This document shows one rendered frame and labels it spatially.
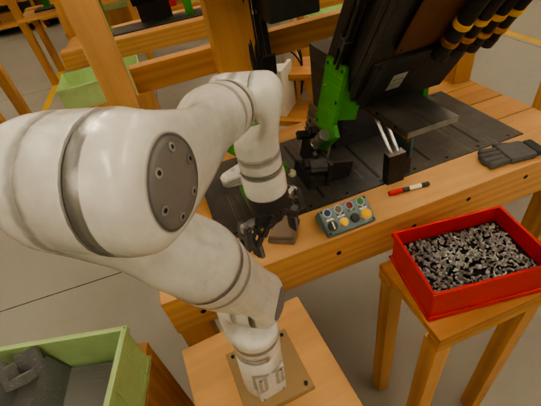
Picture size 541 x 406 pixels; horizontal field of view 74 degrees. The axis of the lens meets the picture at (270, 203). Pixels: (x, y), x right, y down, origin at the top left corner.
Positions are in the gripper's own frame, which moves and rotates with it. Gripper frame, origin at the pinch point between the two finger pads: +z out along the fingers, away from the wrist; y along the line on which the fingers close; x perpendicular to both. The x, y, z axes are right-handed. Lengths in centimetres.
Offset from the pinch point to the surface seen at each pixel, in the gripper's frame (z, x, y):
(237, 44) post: -11, 64, 44
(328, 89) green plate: -2, 28, 48
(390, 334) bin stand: 68, -12, 29
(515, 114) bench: 30, -5, 116
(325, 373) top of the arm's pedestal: 28.0, -16.0, -5.9
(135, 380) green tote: 26.7, 14.0, -37.6
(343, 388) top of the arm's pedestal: 27.8, -20.7, -5.7
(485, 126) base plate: 28, -1, 100
